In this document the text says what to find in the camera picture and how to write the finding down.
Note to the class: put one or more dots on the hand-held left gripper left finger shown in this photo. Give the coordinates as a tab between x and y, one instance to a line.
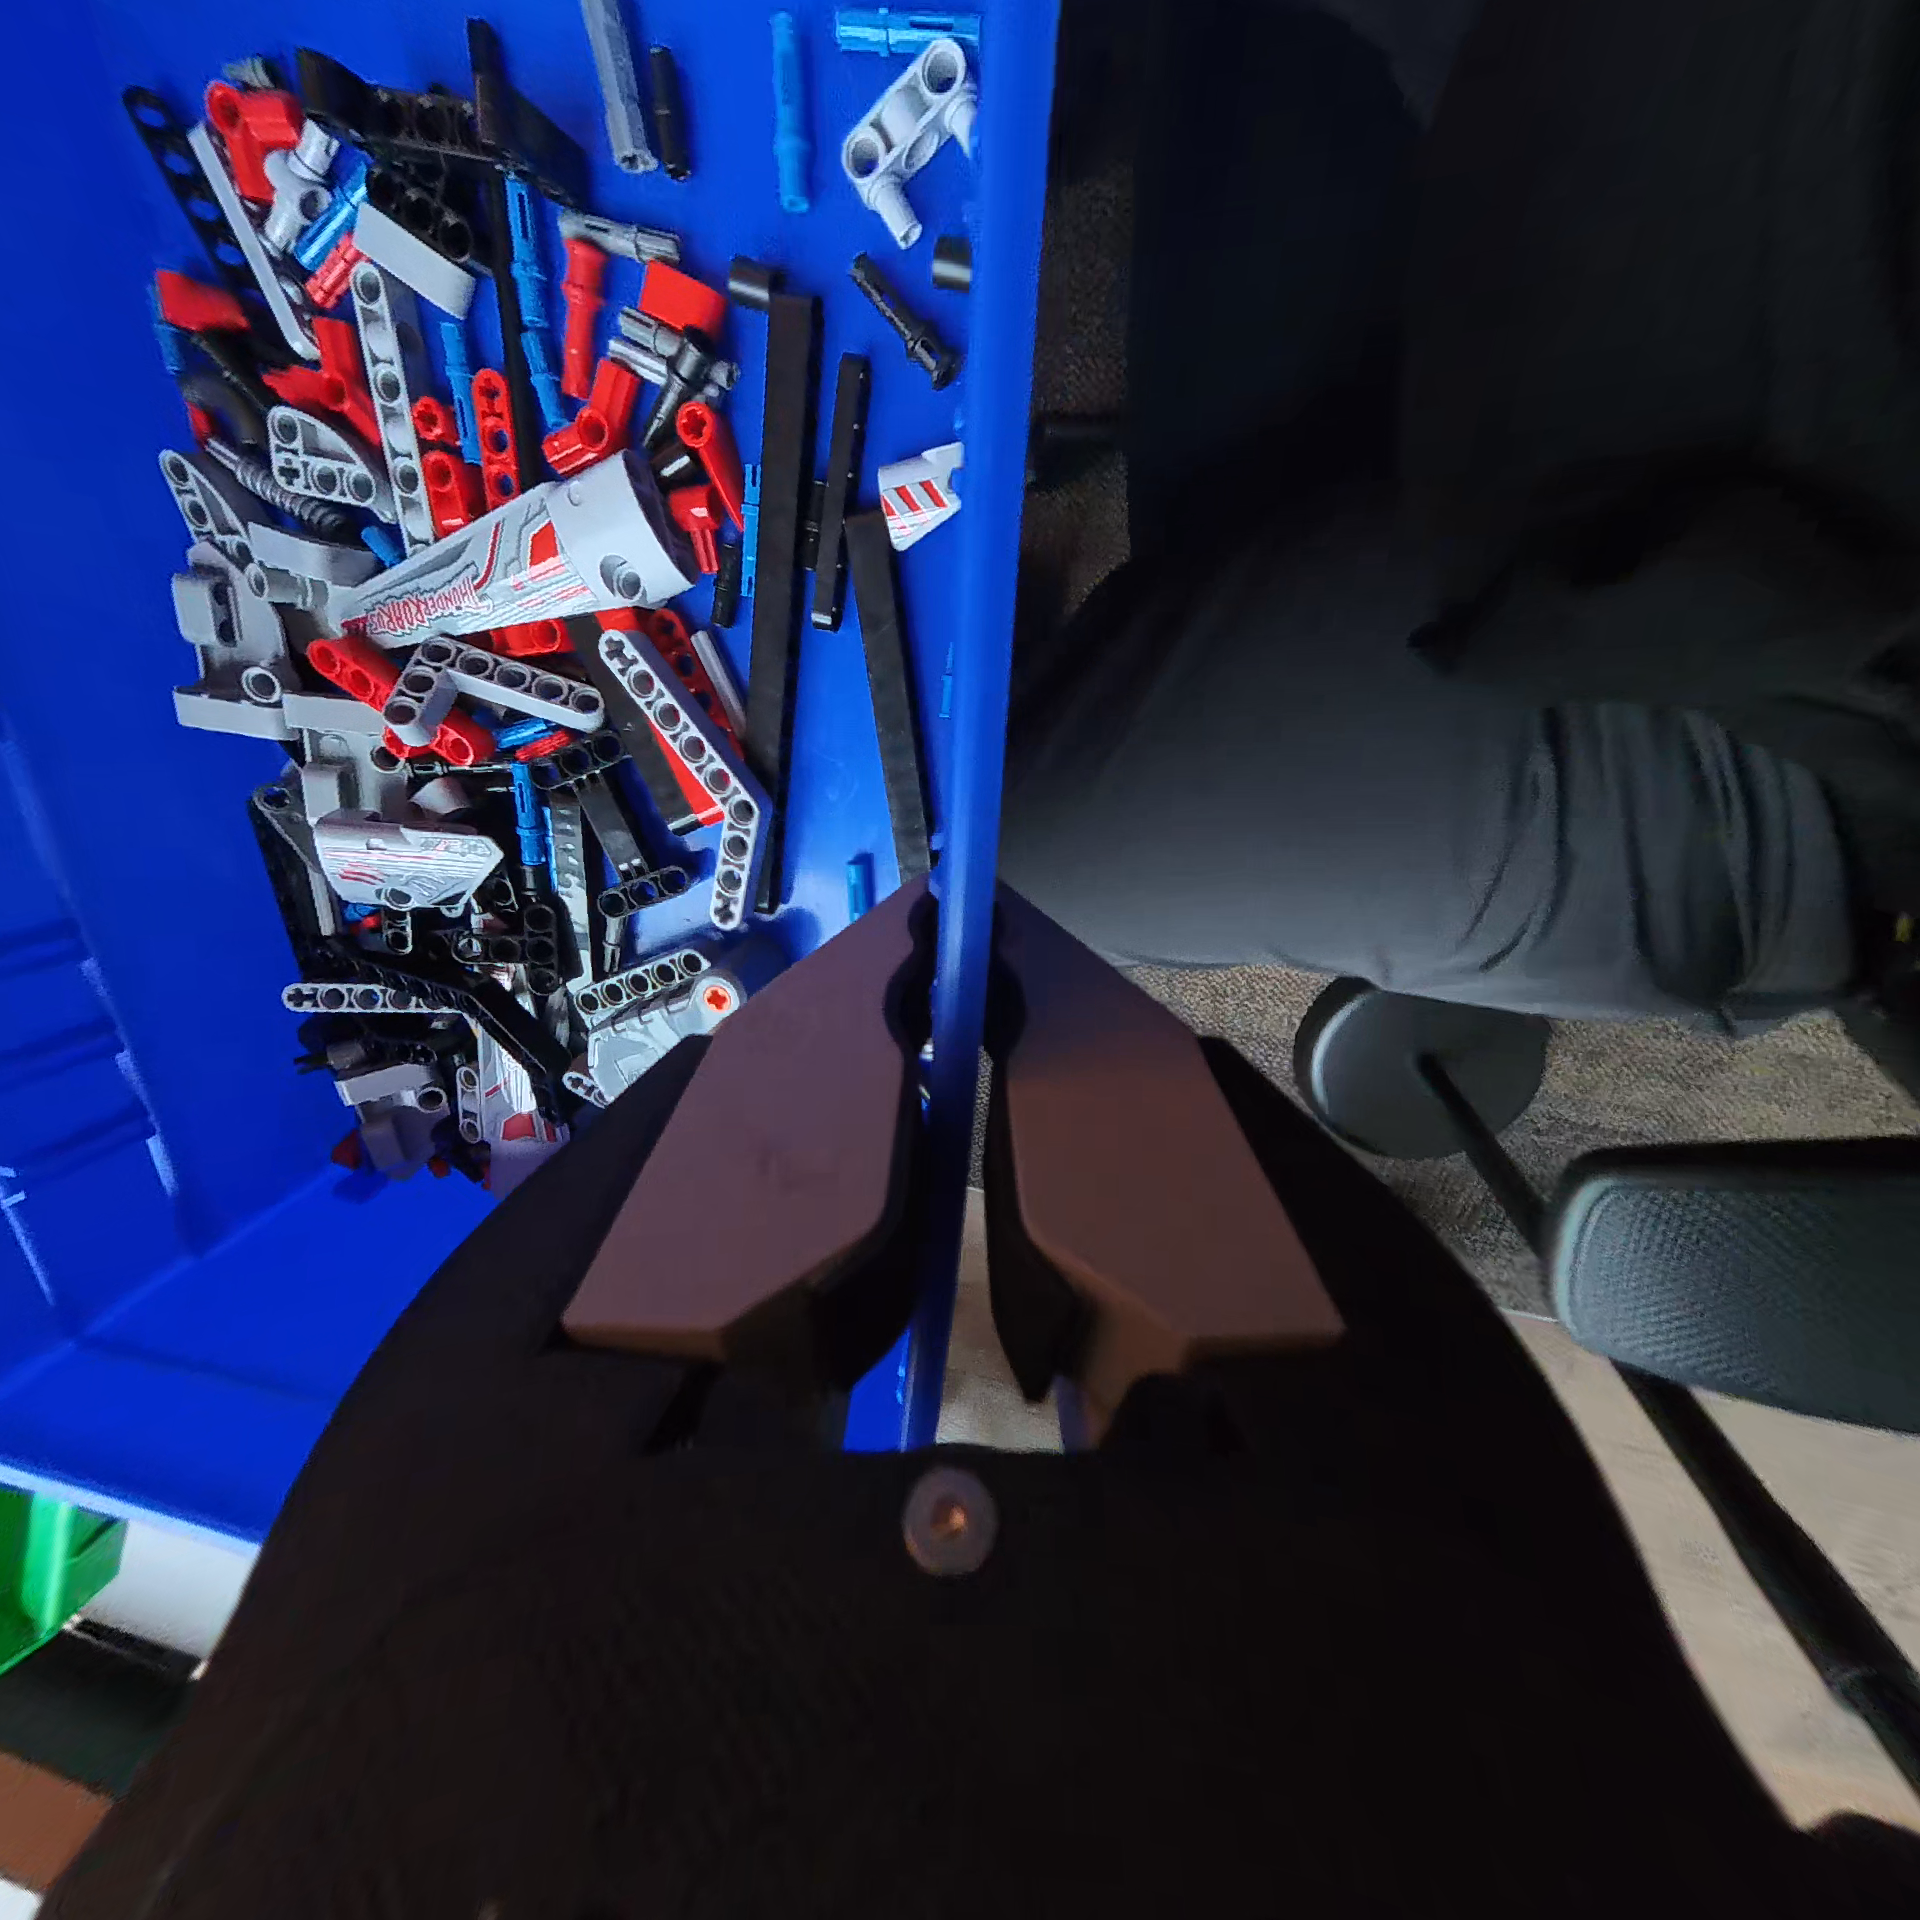
764	1140

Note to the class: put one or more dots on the pile of lego pieces in bin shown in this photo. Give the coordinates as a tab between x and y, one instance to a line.
495	600

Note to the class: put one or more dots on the blue plastic bin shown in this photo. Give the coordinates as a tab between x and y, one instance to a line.
106	600

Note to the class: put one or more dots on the black office chair armrest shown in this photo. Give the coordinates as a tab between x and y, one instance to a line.
1741	1289

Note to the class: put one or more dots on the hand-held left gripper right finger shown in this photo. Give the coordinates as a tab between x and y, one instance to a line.
1155	1171

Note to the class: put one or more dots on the person in dark clothing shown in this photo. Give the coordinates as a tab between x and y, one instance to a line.
1426	675

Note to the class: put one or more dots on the green plastic bin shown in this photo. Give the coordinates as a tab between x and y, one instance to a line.
54	1575

